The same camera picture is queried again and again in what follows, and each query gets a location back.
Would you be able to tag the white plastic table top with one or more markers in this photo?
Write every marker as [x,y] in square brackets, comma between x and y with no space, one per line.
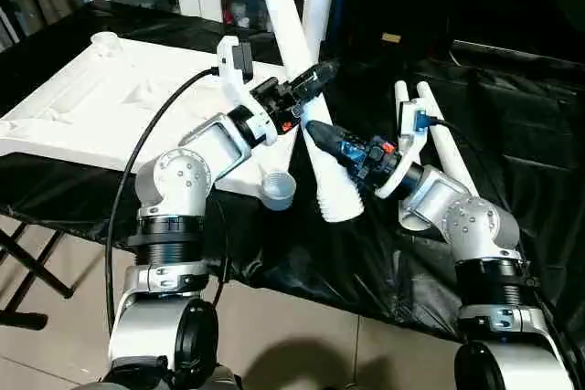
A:
[91,102]

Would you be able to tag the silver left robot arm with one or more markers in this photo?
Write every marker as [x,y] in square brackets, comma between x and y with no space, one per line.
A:
[183,180]

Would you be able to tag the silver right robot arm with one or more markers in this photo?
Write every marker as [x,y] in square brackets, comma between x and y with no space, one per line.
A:
[471,225]

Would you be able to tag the small yellow label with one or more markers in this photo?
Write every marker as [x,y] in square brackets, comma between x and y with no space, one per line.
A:
[391,38]

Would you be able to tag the small red box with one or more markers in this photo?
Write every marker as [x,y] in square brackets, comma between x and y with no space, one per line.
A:
[226,13]

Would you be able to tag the black glossy mat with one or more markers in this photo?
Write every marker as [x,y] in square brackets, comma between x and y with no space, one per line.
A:
[503,134]

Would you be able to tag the black folding stand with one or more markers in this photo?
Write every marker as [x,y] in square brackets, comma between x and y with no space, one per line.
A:
[27,266]

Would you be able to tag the grey robot torso front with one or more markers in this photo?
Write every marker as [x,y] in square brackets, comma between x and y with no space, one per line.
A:
[137,378]

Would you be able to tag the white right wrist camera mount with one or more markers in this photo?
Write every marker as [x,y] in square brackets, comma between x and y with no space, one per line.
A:
[411,125]

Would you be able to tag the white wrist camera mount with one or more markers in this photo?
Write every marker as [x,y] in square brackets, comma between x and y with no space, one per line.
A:
[411,125]
[233,70]

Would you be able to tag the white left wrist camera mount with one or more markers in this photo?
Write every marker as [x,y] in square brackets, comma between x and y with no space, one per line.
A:
[233,70]

